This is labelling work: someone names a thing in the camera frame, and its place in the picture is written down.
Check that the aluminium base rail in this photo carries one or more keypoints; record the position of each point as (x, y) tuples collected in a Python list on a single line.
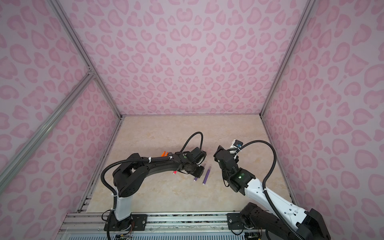
[(161, 226)]

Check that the aluminium frame strut left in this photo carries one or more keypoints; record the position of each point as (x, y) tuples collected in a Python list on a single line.
[(23, 155)]

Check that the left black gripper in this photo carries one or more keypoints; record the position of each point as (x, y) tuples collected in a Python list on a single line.
[(200, 172)]

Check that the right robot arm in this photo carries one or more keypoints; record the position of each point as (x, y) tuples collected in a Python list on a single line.
[(269, 210)]

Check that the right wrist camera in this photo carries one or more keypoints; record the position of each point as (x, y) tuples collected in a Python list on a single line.
[(236, 144)]

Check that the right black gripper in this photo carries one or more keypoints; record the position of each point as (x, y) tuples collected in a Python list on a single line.
[(216, 155)]

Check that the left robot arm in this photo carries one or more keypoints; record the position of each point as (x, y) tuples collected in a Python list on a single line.
[(124, 178)]

